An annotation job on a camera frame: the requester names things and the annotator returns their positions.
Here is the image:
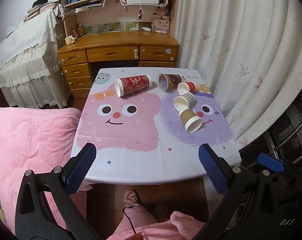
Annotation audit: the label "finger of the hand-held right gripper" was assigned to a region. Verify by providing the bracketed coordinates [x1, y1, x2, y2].
[257, 153, 302, 195]

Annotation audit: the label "wooden desk hutch shelf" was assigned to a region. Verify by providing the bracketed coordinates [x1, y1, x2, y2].
[60, 0, 180, 34]

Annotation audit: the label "pink fluffy blanket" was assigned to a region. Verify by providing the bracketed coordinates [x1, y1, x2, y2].
[0, 107, 96, 233]

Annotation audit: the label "small red paper cup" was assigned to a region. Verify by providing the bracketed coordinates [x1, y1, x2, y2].
[177, 81, 196, 96]

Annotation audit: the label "cartoon monster printed tablecloth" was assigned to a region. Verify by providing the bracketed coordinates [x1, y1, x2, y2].
[70, 67, 242, 192]

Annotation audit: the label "stack of books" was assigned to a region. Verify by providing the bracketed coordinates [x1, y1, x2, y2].
[23, 1, 60, 22]

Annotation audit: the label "brown patterned paper cup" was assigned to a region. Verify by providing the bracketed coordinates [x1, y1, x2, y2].
[157, 73, 183, 92]

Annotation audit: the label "black cable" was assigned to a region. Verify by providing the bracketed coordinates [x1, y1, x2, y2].
[122, 184, 158, 235]

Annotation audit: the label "decorated storage box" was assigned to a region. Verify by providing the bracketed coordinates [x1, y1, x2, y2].
[151, 17, 171, 34]

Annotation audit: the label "white lace covered furniture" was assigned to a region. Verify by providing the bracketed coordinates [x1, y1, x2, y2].
[0, 4, 72, 109]

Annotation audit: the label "checkered paper cup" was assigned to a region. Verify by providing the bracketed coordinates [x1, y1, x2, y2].
[173, 92, 196, 112]

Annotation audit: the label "wooden desk with drawers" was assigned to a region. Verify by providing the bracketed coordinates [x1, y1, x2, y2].
[57, 31, 180, 99]

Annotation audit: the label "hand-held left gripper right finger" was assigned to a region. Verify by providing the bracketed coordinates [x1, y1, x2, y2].
[198, 143, 283, 240]

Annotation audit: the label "person's patterned slipper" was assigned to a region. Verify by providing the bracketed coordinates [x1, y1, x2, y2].
[151, 204, 169, 218]
[123, 189, 139, 206]

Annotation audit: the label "person's pink pyjama legs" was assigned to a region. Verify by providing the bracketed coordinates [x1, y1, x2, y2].
[113, 203, 207, 240]

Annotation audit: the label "tan paper cup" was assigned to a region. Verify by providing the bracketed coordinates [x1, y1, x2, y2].
[179, 107, 203, 134]

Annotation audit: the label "white leaf print curtain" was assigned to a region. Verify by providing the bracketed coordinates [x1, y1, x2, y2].
[173, 0, 302, 151]

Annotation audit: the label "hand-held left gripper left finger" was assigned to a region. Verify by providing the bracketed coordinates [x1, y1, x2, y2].
[15, 142, 102, 240]

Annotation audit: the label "black metal chair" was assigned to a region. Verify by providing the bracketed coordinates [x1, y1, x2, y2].
[241, 97, 302, 205]

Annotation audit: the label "large red patterned paper cup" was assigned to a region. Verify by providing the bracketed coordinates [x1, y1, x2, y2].
[115, 74, 152, 98]

